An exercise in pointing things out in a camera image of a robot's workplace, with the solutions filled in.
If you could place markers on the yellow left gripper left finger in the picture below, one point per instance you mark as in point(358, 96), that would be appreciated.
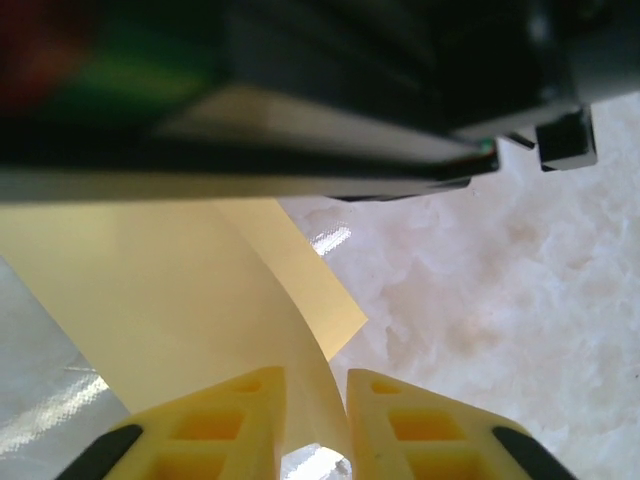
point(210, 430)

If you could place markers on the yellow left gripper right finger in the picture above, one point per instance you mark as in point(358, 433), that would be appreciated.
point(425, 430)

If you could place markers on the yellow paper sheet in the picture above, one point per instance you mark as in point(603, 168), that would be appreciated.
point(150, 275)

